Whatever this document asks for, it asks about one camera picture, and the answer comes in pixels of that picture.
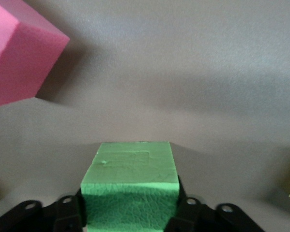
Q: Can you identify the green foam cube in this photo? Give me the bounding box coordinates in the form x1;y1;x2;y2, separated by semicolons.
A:
79;141;180;232

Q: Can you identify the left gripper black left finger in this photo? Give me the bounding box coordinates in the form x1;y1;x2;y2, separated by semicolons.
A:
0;189;87;232

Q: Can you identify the pink foam cube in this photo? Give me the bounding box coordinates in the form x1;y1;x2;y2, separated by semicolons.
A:
0;0;70;109

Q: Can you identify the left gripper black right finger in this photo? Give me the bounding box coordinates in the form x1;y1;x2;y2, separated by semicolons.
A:
164;176;266;232

